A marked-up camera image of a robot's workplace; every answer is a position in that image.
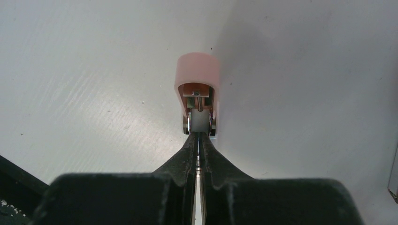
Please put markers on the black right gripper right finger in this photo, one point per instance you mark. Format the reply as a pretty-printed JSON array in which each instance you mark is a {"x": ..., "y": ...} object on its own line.
[{"x": 231, "y": 197}]

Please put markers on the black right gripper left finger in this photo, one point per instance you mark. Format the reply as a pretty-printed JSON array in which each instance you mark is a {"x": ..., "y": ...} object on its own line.
[{"x": 163, "y": 197}]

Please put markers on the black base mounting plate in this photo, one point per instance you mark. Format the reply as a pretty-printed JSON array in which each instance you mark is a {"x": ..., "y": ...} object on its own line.
[{"x": 20, "y": 194}]

